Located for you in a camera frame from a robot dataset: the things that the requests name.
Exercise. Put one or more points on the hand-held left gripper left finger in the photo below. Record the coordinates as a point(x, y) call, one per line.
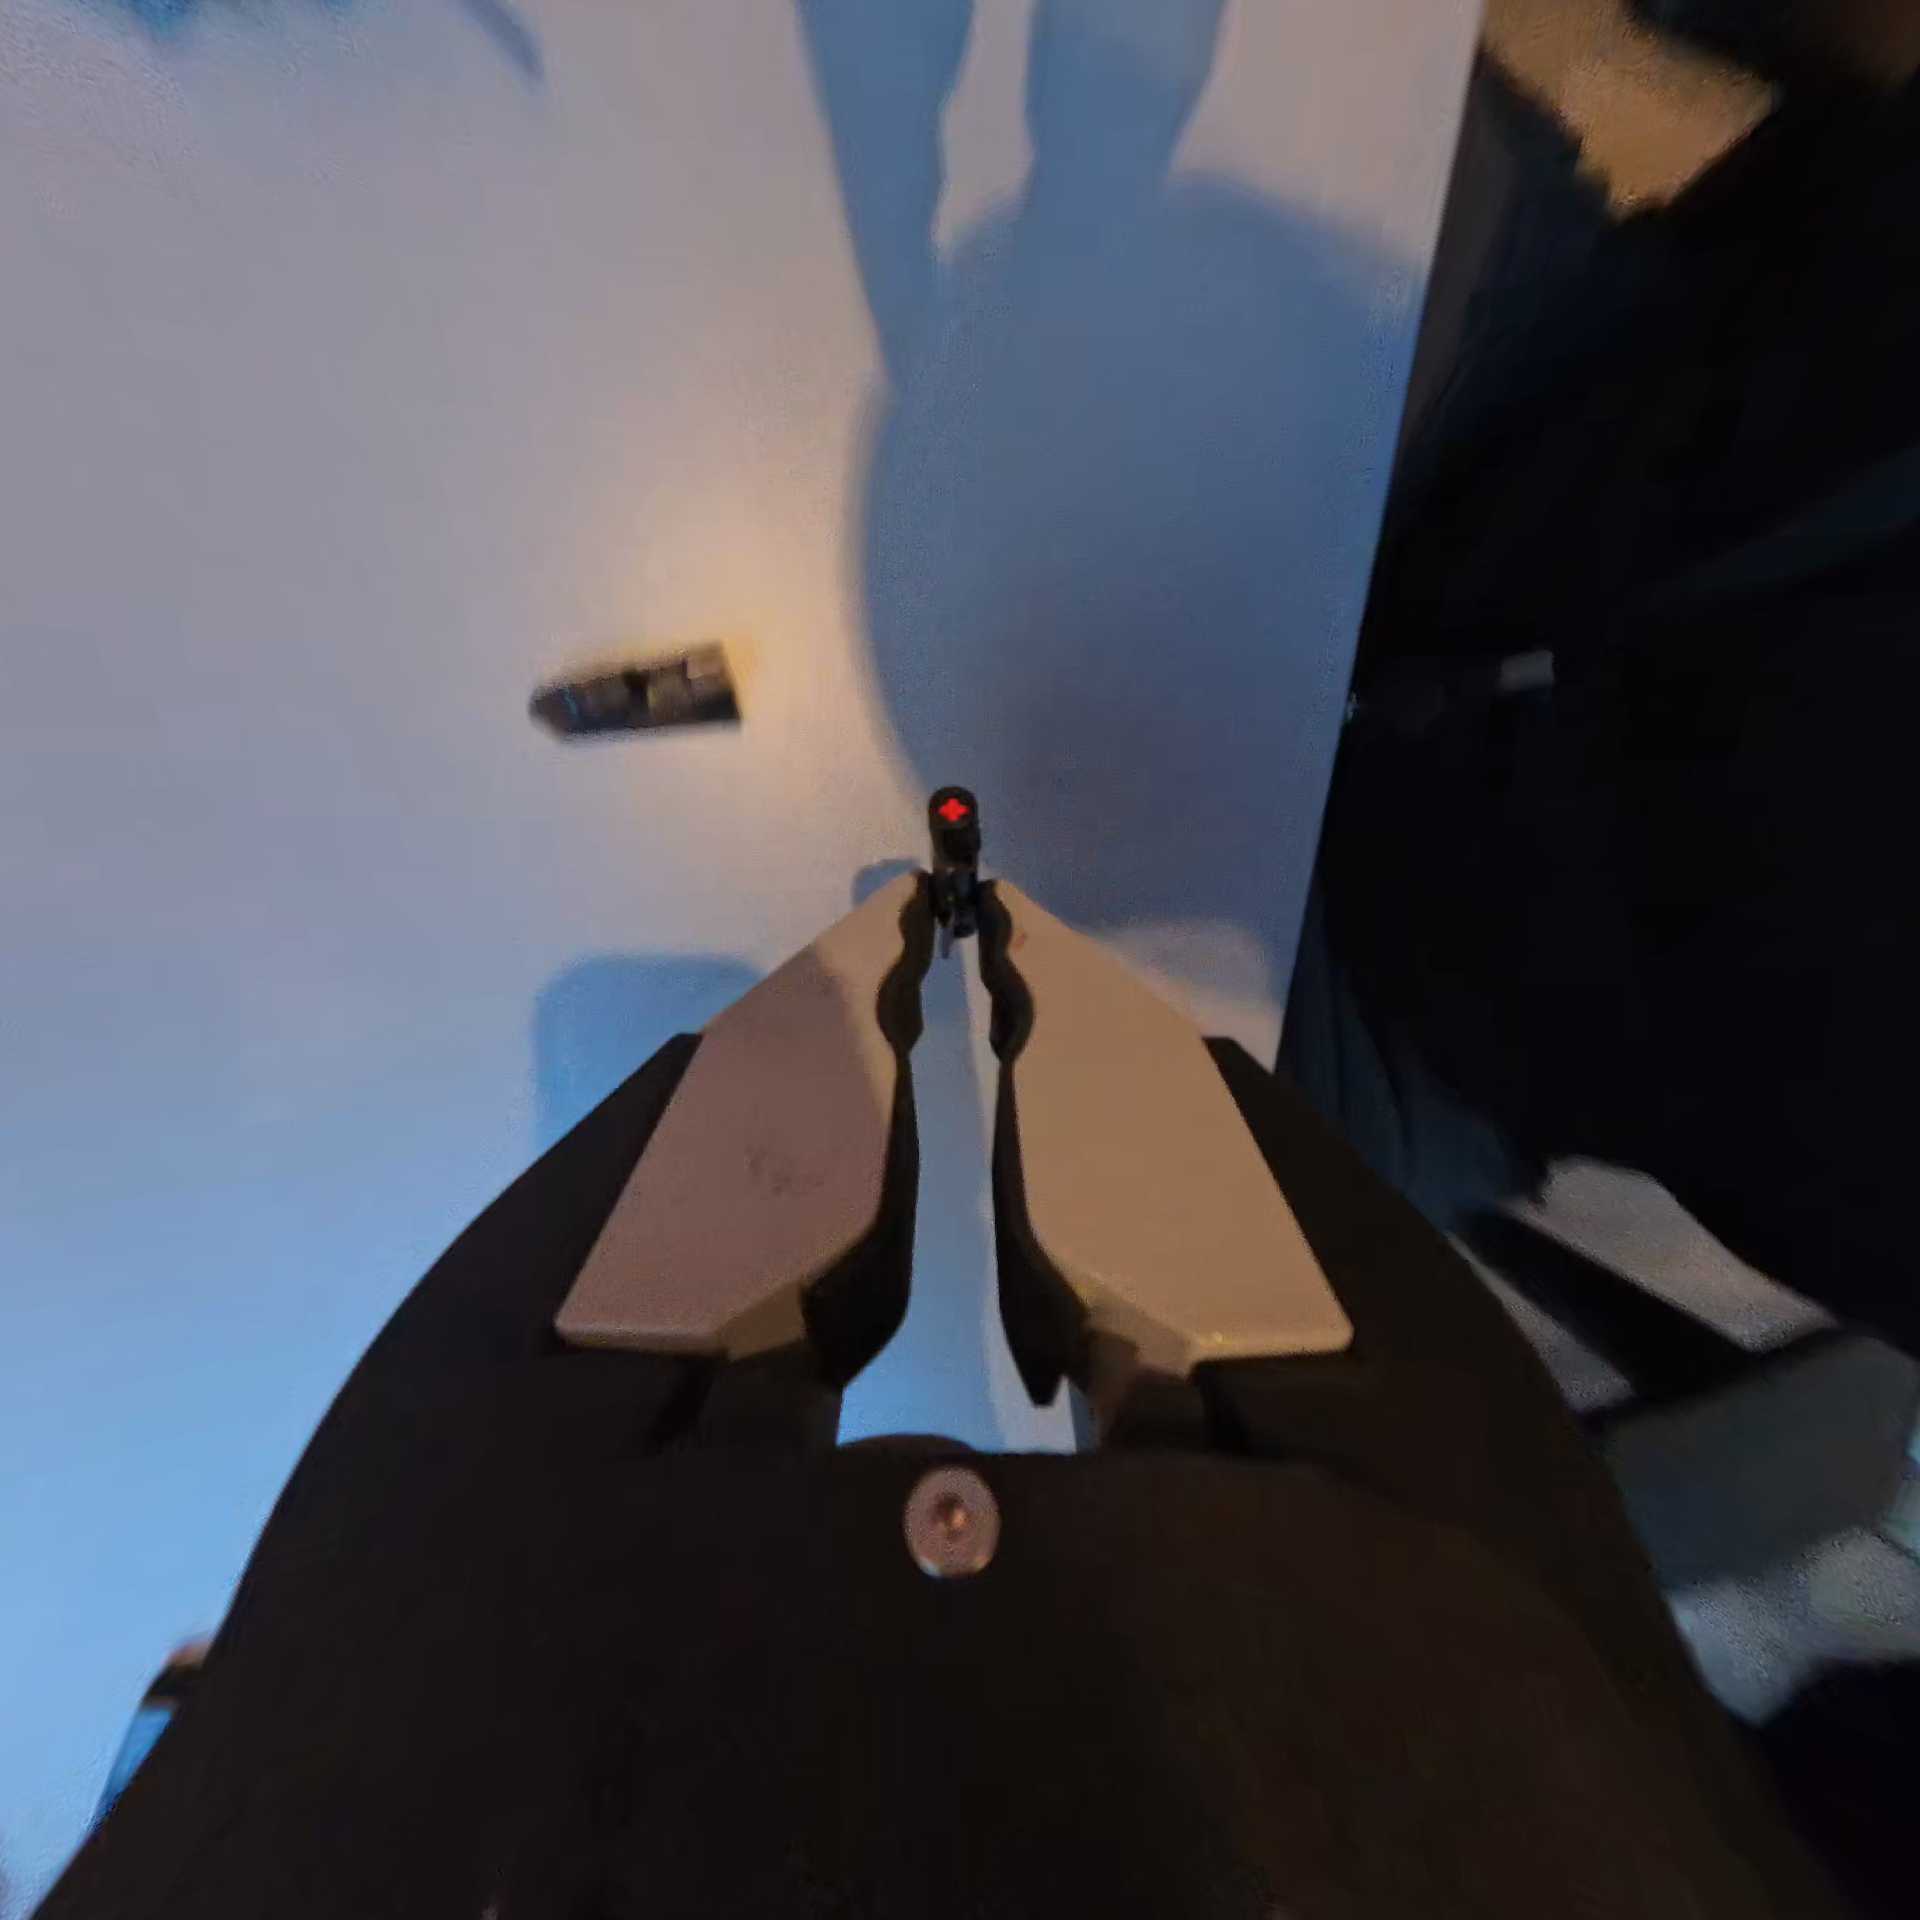
point(750, 1155)

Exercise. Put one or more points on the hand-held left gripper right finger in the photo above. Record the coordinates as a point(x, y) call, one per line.
point(1170, 1172)

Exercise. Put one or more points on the small black toy brick assembly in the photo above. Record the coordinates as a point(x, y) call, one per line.
point(953, 839)

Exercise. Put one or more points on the black toy brick beam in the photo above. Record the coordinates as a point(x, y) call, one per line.
point(638, 693)

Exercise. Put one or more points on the grey desk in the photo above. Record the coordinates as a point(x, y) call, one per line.
point(376, 376)

